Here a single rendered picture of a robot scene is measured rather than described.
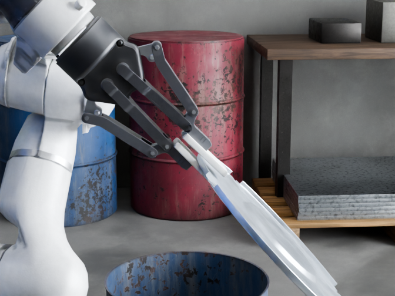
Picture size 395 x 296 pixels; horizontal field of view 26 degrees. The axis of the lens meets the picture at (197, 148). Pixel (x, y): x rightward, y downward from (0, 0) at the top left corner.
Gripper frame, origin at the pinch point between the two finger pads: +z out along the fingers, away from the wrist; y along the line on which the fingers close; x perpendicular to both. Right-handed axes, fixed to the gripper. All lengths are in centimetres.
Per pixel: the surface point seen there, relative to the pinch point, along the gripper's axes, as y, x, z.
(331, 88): 32, 366, 103
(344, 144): 15, 367, 131
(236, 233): -50, 282, 98
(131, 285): -54, 120, 38
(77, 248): -102, 265, 47
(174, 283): -47, 126, 48
